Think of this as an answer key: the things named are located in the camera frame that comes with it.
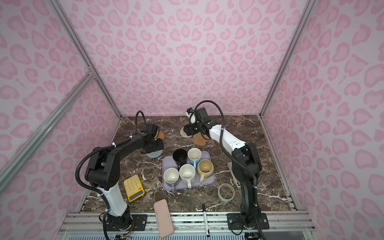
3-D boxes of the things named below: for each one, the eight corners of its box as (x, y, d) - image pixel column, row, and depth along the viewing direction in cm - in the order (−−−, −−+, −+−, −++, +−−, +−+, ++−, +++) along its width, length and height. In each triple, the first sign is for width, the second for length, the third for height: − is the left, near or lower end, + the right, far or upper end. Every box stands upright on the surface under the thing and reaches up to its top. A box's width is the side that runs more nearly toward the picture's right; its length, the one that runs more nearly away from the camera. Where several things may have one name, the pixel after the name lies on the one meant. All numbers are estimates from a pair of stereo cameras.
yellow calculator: (130, 202, 81) (128, 201, 80) (123, 182, 88) (122, 181, 87) (145, 193, 84) (144, 192, 83) (138, 174, 91) (137, 173, 90)
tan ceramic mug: (201, 185, 86) (201, 180, 80) (195, 167, 93) (195, 161, 87) (216, 181, 88) (217, 175, 81) (209, 163, 95) (210, 157, 89)
